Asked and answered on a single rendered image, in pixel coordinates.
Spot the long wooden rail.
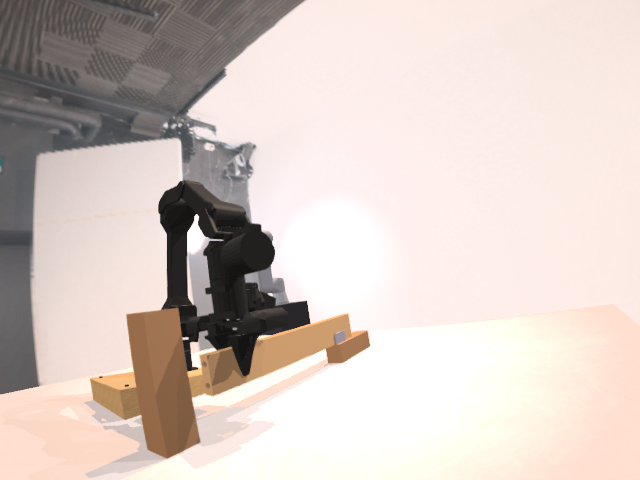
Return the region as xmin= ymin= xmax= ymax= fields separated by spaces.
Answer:
xmin=199 ymin=314 xmax=352 ymax=396

